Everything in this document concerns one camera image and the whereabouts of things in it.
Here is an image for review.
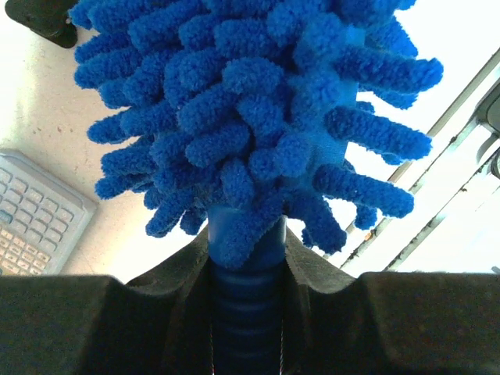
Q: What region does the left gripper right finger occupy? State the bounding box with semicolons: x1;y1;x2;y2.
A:
283;233;499;374

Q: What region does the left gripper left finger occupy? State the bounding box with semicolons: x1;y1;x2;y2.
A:
1;231;213;374

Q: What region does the yellow grey calculator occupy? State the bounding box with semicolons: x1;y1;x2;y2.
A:
1;149;97;276

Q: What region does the blue microfiber duster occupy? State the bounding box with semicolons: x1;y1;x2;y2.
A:
69;1;443;374

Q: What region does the black clip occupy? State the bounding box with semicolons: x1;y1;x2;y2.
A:
5;0;78;49

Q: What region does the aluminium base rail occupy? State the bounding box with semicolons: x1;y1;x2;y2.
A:
328;52;499;277

